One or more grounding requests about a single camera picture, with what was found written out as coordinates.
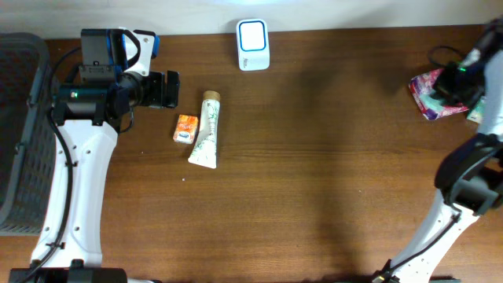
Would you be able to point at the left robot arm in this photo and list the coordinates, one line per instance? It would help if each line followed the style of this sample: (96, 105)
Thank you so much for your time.
(57, 139)

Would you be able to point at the grey plastic mesh basket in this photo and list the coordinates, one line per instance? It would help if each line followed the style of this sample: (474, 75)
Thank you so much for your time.
(28, 143)

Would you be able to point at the white tube with cork cap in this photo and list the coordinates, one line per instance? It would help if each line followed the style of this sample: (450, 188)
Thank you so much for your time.
(205, 150)

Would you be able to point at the red purple tissue pack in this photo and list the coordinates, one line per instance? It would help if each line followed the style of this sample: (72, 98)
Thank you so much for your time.
(422, 85)

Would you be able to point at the white barcode scanner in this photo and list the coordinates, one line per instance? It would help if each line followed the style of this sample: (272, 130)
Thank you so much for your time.
(253, 46)

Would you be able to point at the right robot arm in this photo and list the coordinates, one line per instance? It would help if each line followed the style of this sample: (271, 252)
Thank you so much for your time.
(465, 187)

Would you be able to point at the orange tissue pack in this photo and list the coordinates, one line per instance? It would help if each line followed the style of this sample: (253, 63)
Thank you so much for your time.
(186, 128)

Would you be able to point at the teal packet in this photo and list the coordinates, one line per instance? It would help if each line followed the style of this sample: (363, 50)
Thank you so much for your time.
(435, 102)

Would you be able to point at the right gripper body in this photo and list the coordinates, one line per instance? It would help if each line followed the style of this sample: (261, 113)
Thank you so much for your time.
(463, 86)

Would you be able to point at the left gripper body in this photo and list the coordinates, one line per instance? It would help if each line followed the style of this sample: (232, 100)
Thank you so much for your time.
(150, 89)

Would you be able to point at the green white tissue pack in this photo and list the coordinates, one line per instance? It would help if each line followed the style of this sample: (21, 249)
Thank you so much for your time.
(476, 113)

